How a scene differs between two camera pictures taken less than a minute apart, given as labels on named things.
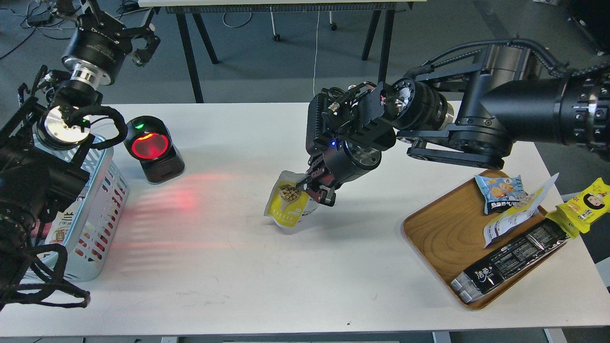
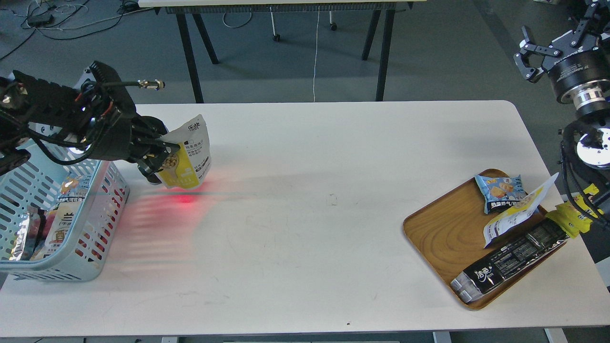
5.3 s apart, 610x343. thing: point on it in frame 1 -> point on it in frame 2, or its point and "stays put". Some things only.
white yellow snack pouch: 515,218 stays put
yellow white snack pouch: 287,204 -> 188,168
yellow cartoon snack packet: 577,215 stays put
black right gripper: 349,151 -> 569,65
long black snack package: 540,241 stays put
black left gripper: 99,45 -> 120,134
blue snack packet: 501,194 stays put
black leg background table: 195,7 stays put
